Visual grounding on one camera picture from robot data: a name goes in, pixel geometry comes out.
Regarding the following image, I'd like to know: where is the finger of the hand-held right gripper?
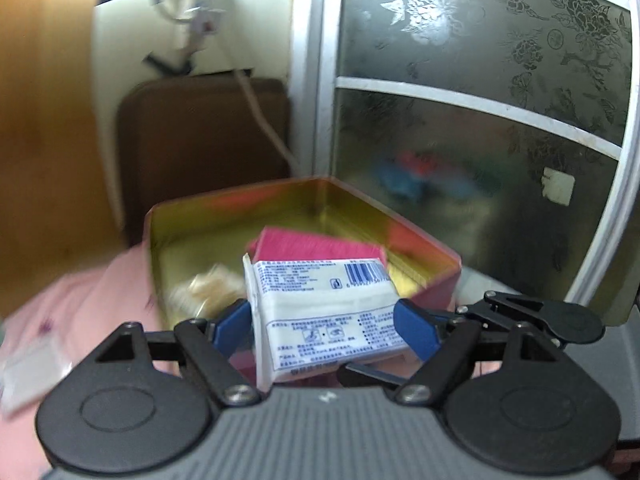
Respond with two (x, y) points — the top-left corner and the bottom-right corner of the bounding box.
(337, 362), (403, 390)
(450, 290), (552, 340)

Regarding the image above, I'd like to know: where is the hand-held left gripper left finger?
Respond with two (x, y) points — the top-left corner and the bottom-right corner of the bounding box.
(92, 299), (262, 407)

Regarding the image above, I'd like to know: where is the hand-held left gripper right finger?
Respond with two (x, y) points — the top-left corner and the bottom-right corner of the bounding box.
(394, 299), (567, 407)

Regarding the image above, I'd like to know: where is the white tissue pack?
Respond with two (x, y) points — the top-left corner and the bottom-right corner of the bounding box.
(242, 254), (408, 393)

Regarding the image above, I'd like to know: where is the pink tin box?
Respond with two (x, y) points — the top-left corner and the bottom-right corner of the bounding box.
(144, 176), (463, 386)

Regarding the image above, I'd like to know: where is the white sticker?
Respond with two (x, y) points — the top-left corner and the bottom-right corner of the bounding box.
(541, 167), (575, 207)

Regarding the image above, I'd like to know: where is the pink printed blanket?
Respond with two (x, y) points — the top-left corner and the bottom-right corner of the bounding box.
(0, 245), (181, 480)

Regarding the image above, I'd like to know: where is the frosted glass sliding door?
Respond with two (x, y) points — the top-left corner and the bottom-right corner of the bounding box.
(290, 0), (640, 326)

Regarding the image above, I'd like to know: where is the clear plastic card case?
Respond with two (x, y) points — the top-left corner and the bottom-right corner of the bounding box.
(0, 335), (76, 416)

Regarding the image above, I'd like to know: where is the wooden headboard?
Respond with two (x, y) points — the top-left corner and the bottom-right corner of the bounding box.
(0, 0), (126, 311)

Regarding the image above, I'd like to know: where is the white cable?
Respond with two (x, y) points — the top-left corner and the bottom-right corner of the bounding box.
(232, 67), (301, 176)

